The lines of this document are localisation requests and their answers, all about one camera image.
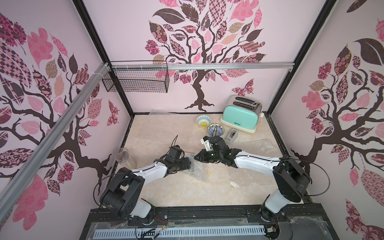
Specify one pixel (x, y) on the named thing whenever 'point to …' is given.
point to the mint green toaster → (242, 113)
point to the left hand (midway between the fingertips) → (188, 167)
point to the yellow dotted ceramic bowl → (203, 120)
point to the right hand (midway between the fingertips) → (194, 156)
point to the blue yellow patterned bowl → (215, 129)
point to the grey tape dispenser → (231, 135)
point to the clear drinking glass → (123, 159)
